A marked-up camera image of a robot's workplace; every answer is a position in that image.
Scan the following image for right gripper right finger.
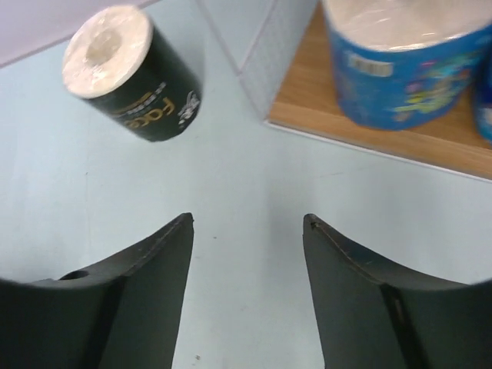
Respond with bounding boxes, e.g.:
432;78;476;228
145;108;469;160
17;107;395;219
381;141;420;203
303;214;491;368

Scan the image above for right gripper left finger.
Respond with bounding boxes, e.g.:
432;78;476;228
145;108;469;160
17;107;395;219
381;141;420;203
1;213;194;368

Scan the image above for blue roll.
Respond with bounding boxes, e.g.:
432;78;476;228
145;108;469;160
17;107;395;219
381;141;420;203
472;45;492;151
322;1;491;131

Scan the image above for black wrapped paper roll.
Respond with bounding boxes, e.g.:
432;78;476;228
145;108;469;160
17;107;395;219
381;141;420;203
61;5;202;142

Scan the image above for white wire wooden shelf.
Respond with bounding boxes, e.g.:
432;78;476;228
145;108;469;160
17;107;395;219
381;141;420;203
197;1;491;180

